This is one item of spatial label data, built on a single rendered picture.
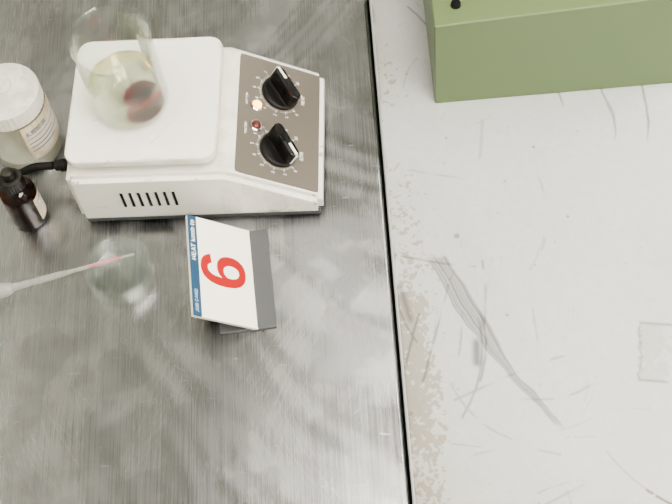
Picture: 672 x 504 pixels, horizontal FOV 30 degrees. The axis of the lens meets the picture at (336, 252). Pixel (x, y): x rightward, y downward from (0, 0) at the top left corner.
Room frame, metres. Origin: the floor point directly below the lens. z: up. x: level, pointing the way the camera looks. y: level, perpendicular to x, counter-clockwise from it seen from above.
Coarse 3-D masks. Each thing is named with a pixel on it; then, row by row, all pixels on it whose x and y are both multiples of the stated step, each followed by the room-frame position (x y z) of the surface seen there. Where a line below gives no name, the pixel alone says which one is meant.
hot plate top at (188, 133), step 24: (168, 48) 0.66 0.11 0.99; (192, 48) 0.66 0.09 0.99; (216, 48) 0.66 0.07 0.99; (168, 72) 0.64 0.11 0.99; (192, 72) 0.64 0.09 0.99; (216, 72) 0.63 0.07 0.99; (72, 96) 0.63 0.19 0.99; (192, 96) 0.61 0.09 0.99; (216, 96) 0.61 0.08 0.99; (72, 120) 0.61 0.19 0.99; (96, 120) 0.60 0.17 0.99; (168, 120) 0.59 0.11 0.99; (192, 120) 0.59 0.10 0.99; (216, 120) 0.59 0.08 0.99; (72, 144) 0.58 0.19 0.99; (96, 144) 0.58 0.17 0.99; (120, 144) 0.58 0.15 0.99; (144, 144) 0.57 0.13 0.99; (168, 144) 0.57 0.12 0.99; (192, 144) 0.57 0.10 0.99; (216, 144) 0.56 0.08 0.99
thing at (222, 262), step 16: (208, 224) 0.53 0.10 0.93; (208, 240) 0.51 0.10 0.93; (224, 240) 0.52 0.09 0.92; (240, 240) 0.52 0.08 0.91; (208, 256) 0.50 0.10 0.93; (224, 256) 0.50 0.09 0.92; (240, 256) 0.51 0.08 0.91; (208, 272) 0.48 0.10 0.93; (224, 272) 0.49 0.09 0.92; (240, 272) 0.49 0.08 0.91; (208, 288) 0.47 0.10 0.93; (224, 288) 0.47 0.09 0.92; (240, 288) 0.48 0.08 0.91; (208, 304) 0.45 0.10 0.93; (224, 304) 0.46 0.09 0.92; (240, 304) 0.46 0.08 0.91; (240, 320) 0.45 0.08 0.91
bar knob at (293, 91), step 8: (272, 72) 0.64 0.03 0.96; (280, 72) 0.64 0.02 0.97; (272, 80) 0.64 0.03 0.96; (280, 80) 0.63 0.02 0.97; (288, 80) 0.63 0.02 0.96; (264, 88) 0.63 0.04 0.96; (272, 88) 0.63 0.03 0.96; (280, 88) 0.63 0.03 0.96; (288, 88) 0.62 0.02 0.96; (296, 88) 0.63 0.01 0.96; (264, 96) 0.63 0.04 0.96; (272, 96) 0.62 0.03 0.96; (280, 96) 0.63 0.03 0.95; (288, 96) 0.62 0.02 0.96; (296, 96) 0.62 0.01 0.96; (272, 104) 0.62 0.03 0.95; (280, 104) 0.62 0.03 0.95; (288, 104) 0.62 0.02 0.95
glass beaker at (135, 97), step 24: (72, 24) 0.63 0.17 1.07; (96, 24) 0.64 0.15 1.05; (120, 24) 0.64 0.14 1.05; (144, 24) 0.63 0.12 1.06; (72, 48) 0.61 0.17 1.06; (96, 48) 0.64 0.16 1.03; (120, 48) 0.64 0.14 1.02; (144, 48) 0.64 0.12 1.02; (120, 72) 0.58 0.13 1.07; (144, 72) 0.59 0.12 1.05; (96, 96) 0.59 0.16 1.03; (120, 96) 0.58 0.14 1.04; (144, 96) 0.59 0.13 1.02; (168, 96) 0.61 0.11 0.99; (120, 120) 0.59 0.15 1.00; (144, 120) 0.59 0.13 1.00
